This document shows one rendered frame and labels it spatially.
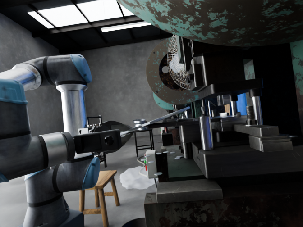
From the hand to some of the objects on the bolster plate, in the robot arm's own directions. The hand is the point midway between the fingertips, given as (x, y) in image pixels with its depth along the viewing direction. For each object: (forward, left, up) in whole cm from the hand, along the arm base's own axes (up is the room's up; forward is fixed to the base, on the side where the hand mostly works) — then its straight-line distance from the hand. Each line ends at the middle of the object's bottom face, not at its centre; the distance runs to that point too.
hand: (131, 131), depth 52 cm
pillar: (+29, +34, -3) cm, 45 cm away
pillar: (+36, +19, -3) cm, 41 cm away
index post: (+23, +2, -6) cm, 24 cm away
